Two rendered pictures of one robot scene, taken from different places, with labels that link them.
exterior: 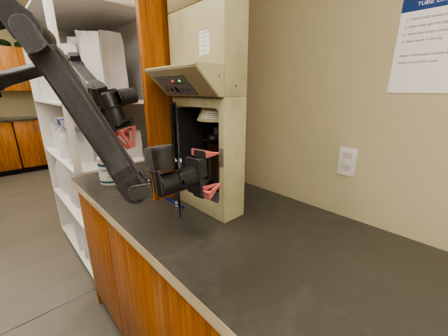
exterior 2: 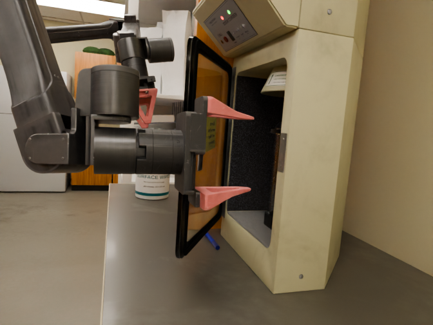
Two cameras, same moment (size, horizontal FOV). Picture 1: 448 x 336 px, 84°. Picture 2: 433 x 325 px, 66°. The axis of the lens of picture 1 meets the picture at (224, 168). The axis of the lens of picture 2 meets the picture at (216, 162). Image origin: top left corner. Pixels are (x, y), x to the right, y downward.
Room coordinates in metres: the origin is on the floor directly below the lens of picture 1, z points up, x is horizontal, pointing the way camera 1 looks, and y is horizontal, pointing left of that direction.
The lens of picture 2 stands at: (0.28, -0.14, 1.25)
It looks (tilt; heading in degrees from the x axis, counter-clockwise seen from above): 7 degrees down; 26
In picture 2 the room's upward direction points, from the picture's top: 4 degrees clockwise
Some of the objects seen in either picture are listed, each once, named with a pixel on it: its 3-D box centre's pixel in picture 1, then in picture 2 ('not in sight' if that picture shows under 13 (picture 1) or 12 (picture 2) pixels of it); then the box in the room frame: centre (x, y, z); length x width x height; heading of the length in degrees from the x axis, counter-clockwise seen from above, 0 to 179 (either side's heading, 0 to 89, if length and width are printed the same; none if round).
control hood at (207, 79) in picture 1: (181, 81); (235, 17); (0.93, 0.15, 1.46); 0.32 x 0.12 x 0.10; 43
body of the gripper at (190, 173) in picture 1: (187, 178); (165, 151); (0.63, 0.10, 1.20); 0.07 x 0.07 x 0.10; 43
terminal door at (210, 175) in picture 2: (174, 156); (207, 147); (0.93, 0.19, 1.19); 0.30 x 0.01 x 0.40; 11
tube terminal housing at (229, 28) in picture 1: (219, 117); (306, 93); (1.06, 0.02, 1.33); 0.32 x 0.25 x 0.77; 43
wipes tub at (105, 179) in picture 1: (111, 169); (153, 177); (1.32, 0.63, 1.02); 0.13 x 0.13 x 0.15
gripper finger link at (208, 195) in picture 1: (208, 183); (217, 178); (0.68, 0.05, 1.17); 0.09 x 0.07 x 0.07; 133
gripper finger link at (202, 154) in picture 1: (206, 160); (219, 127); (0.68, 0.05, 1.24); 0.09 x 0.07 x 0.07; 133
